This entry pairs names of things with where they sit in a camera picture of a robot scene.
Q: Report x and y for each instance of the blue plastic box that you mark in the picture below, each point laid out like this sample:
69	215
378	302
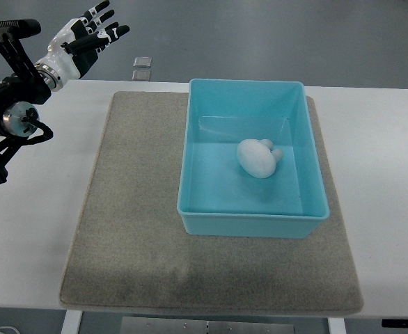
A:
217	197

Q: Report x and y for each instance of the upper floor socket plate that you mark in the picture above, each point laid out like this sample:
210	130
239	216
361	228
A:
142	62

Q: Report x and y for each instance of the white table leg right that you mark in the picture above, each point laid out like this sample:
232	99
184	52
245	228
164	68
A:
336	326

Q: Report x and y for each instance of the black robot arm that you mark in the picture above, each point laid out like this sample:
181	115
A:
27	87

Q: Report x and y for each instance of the white table leg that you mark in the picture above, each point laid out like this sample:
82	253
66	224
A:
72	322
336	326

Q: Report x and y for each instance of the white rabbit toy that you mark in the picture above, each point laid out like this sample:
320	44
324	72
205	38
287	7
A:
258	157

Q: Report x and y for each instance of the floor socket plate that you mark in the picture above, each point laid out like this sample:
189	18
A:
141	75
142	62

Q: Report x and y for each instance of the white table leg left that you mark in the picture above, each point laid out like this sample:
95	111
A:
72	322

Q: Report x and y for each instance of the metal base plate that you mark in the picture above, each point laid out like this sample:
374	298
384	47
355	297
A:
157	325

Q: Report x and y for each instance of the black table control panel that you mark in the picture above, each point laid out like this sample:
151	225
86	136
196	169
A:
395	323

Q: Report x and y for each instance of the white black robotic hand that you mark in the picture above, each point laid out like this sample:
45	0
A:
75	48

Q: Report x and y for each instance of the grey felt mat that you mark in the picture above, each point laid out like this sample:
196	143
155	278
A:
131	253

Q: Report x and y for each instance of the lower floor socket plate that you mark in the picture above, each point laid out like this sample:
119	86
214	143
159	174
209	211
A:
141	75

